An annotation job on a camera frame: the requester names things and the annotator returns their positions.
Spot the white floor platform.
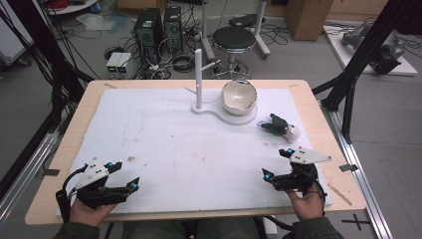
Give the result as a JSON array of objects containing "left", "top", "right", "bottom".
[{"left": 322, "top": 24, "right": 418, "bottom": 78}]

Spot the person's right hand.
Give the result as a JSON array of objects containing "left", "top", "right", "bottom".
[{"left": 287, "top": 185, "right": 324, "bottom": 222}]

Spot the black metal frame with cables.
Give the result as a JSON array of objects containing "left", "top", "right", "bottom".
[{"left": 0, "top": 0, "right": 96, "bottom": 200}]

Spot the large black computer tower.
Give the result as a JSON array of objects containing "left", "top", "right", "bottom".
[{"left": 133, "top": 7, "right": 165, "bottom": 64}]

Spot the person's left leg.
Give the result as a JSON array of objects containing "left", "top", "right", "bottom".
[{"left": 121, "top": 219, "right": 185, "bottom": 239}]

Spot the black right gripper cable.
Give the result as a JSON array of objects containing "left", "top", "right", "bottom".
[{"left": 308, "top": 178, "right": 327, "bottom": 213}]

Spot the black round stool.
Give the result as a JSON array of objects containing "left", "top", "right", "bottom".
[{"left": 212, "top": 26, "right": 257, "bottom": 81}]

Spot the white power supply box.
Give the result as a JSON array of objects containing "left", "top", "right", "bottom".
[
  {"left": 116, "top": 52, "right": 133, "bottom": 75},
  {"left": 105, "top": 52, "right": 123, "bottom": 75}
]

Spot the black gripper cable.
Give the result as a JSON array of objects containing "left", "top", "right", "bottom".
[
  {"left": 55, "top": 163, "right": 88, "bottom": 224},
  {"left": 308, "top": 178, "right": 327, "bottom": 213}
]

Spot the person's left hand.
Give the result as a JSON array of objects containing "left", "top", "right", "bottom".
[{"left": 71, "top": 198, "right": 117, "bottom": 227}]

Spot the white ceramic bowl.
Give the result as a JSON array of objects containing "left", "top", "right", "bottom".
[{"left": 221, "top": 79, "right": 258, "bottom": 117}]

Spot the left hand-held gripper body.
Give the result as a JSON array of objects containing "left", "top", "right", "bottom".
[{"left": 75, "top": 157, "right": 117, "bottom": 209}]

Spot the aluminium rail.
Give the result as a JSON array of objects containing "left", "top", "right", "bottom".
[
  {"left": 0, "top": 132, "right": 60, "bottom": 227},
  {"left": 319, "top": 99, "right": 394, "bottom": 239}
]

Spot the black metal frame post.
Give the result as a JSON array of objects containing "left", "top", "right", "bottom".
[{"left": 312, "top": 0, "right": 422, "bottom": 144}]

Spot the dark green plush toy keychain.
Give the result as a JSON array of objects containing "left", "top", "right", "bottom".
[{"left": 257, "top": 113, "right": 302, "bottom": 144}]

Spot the grey and black machine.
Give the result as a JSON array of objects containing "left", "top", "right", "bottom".
[{"left": 341, "top": 21, "right": 407, "bottom": 76}]

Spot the black flat floor plate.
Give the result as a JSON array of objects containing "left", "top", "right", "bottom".
[{"left": 228, "top": 13, "right": 267, "bottom": 28}]

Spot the white tree-shaped stand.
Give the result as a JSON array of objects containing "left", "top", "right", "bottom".
[{"left": 183, "top": 48, "right": 258, "bottom": 126}]

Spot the white metal stand leg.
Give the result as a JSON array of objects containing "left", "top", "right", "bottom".
[
  {"left": 198, "top": 0, "right": 217, "bottom": 63},
  {"left": 253, "top": 0, "right": 272, "bottom": 60}
]

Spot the white foam board mat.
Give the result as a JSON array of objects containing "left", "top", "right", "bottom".
[{"left": 56, "top": 87, "right": 333, "bottom": 217}]

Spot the white round table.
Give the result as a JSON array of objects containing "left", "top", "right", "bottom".
[{"left": 46, "top": 0, "right": 101, "bottom": 16}]

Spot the person's leg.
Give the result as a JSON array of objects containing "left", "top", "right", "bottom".
[
  {"left": 121, "top": 219, "right": 185, "bottom": 239},
  {"left": 195, "top": 217, "right": 262, "bottom": 239}
]

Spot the clear plastic sheet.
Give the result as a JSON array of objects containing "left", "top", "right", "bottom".
[{"left": 76, "top": 13, "right": 128, "bottom": 33}]

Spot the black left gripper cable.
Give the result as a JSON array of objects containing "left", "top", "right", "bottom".
[{"left": 55, "top": 163, "right": 88, "bottom": 224}]

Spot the slim black computer tower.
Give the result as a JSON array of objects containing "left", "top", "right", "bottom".
[{"left": 163, "top": 5, "right": 184, "bottom": 51}]

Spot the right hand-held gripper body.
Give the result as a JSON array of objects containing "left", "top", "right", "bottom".
[{"left": 280, "top": 145, "right": 332, "bottom": 196}]

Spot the thin wooden stick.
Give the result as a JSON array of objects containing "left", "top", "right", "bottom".
[{"left": 327, "top": 183, "right": 353, "bottom": 207}]

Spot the person's right leg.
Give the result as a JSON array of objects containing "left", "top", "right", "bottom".
[{"left": 195, "top": 217, "right": 262, "bottom": 239}]

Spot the coiled black cable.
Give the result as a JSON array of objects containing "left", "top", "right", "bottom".
[{"left": 172, "top": 51, "right": 197, "bottom": 74}]

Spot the brown cardboard box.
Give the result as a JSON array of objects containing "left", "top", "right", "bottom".
[{"left": 284, "top": 0, "right": 334, "bottom": 42}]

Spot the black cable under table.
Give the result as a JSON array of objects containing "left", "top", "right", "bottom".
[{"left": 263, "top": 214, "right": 295, "bottom": 232}]

